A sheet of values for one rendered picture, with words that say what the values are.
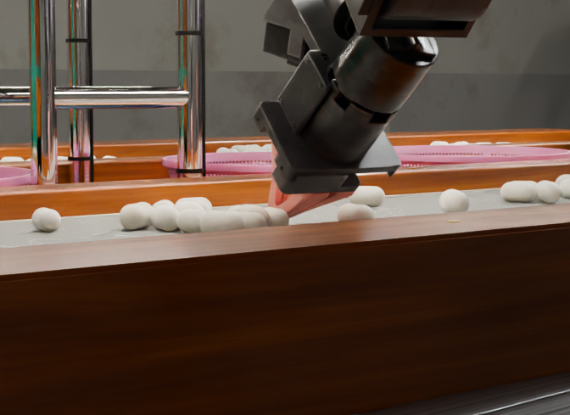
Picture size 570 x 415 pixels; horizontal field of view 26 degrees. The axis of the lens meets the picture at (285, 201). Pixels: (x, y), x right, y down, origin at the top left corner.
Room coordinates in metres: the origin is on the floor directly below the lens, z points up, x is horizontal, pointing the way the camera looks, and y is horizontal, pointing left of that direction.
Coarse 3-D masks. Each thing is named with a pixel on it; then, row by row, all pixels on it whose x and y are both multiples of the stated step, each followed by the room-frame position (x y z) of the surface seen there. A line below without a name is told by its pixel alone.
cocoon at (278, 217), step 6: (270, 210) 0.93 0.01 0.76; (276, 210) 0.93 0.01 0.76; (282, 210) 0.93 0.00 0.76; (270, 216) 0.93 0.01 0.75; (276, 216) 0.93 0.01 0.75; (282, 216) 0.93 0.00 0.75; (270, 222) 0.93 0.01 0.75; (276, 222) 0.92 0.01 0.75; (282, 222) 0.93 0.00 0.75; (288, 222) 0.93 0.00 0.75
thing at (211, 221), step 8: (208, 216) 0.89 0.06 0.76; (216, 216) 0.88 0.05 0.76; (224, 216) 0.88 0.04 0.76; (232, 216) 0.88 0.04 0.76; (240, 216) 0.88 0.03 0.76; (200, 224) 0.89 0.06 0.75; (208, 224) 0.88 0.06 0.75; (216, 224) 0.88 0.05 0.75; (224, 224) 0.88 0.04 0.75; (232, 224) 0.88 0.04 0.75; (240, 224) 0.88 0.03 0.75
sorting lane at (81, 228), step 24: (480, 192) 1.29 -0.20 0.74; (72, 216) 1.03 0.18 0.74; (96, 216) 1.04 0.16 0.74; (312, 216) 1.04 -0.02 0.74; (336, 216) 1.04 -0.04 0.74; (384, 216) 1.04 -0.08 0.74; (0, 240) 0.88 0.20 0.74; (24, 240) 0.88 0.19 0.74; (48, 240) 0.88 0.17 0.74; (72, 240) 0.88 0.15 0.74
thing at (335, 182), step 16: (272, 176) 0.88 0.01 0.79; (304, 176) 0.87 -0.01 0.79; (320, 176) 0.88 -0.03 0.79; (336, 176) 0.89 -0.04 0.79; (352, 176) 0.92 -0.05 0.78; (288, 192) 0.88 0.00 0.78; (304, 192) 0.88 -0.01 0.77; (320, 192) 0.89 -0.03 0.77; (336, 192) 0.91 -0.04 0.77; (352, 192) 0.91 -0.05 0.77
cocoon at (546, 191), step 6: (540, 186) 1.16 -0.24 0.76; (546, 186) 1.16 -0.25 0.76; (552, 186) 1.15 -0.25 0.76; (558, 186) 1.16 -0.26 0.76; (540, 192) 1.16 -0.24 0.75; (546, 192) 1.15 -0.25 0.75; (552, 192) 1.15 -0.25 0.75; (558, 192) 1.15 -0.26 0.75; (540, 198) 1.16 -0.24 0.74; (546, 198) 1.15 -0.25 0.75; (552, 198) 1.15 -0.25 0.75; (558, 198) 1.16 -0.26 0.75
